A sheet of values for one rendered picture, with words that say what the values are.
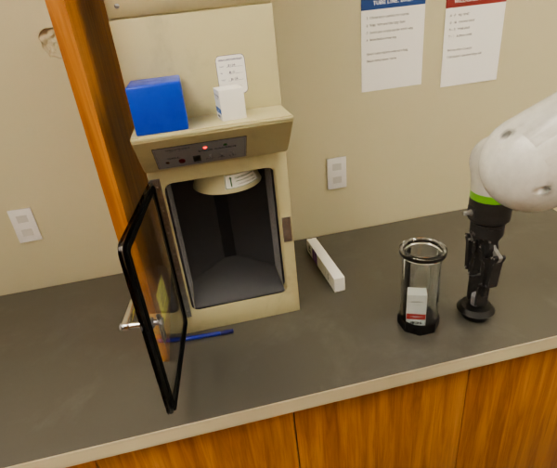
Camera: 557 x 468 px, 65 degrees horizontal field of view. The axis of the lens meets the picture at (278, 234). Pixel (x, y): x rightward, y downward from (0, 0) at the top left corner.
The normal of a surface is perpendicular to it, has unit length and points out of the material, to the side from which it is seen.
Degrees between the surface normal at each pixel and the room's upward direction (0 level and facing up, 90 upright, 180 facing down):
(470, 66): 90
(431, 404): 90
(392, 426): 90
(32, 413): 0
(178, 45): 90
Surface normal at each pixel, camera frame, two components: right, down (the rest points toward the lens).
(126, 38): 0.21, 0.44
